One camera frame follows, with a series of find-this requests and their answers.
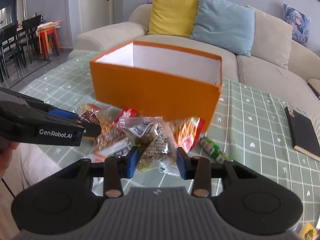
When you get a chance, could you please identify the red and yellow stools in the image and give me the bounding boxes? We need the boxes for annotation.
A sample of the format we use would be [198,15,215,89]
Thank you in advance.
[36,21,61,60]

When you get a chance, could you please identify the white door with handle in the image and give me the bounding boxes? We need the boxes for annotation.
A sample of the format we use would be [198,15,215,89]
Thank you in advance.
[79,0,114,33]

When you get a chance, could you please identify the beige fabric sofa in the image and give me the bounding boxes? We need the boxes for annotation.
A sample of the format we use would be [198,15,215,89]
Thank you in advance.
[68,5,319,122]

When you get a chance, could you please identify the light blue cushion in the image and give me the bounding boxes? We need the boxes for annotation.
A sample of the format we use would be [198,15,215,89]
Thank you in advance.
[189,0,255,56]

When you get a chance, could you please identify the person's hand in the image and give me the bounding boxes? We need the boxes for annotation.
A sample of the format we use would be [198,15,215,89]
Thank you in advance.
[0,142,19,178]

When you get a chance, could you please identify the red dried meat packet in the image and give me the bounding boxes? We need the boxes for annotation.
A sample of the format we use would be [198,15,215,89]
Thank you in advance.
[113,108,139,126]

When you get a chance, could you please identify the white spicy strip packet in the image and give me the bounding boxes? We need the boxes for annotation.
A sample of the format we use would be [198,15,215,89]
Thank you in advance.
[84,138,133,163]

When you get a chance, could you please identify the orange cardboard box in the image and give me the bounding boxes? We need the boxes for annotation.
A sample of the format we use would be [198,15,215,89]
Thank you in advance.
[89,41,223,132]

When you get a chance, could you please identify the clear orange nut bag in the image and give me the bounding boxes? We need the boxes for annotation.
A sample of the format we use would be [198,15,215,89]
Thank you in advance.
[75,103,126,152]

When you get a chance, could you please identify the black dining chairs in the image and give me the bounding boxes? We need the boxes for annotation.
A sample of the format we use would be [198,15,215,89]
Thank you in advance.
[1,15,41,82]

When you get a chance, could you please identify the orange peanut snack bag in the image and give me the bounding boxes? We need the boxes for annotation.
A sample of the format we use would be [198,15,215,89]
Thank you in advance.
[168,117,206,153]

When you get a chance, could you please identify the clear brown seed bag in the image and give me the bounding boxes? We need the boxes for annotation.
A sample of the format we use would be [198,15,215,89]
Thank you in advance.
[119,116,180,177]

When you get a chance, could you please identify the yellow packet at corner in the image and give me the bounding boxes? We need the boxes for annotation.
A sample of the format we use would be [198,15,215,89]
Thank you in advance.
[298,223,319,240]

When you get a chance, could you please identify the yellow cushion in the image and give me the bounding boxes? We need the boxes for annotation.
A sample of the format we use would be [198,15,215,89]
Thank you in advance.
[149,0,199,37]

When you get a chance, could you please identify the black notebook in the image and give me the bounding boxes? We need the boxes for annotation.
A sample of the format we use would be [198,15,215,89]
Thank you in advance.
[285,107,319,161]

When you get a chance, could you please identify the blue patterned cushion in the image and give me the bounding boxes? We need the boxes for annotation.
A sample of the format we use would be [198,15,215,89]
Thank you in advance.
[283,2,311,48]

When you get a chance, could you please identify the small green candy packet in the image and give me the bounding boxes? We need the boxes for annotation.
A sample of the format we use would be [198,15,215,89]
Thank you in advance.
[199,137,229,164]

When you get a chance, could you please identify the beige back cushion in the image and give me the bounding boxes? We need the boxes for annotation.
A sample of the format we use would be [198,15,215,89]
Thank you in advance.
[246,5,292,69]

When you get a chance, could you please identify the green checkered tablecloth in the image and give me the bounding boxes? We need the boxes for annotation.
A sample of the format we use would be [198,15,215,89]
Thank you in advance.
[20,52,319,227]

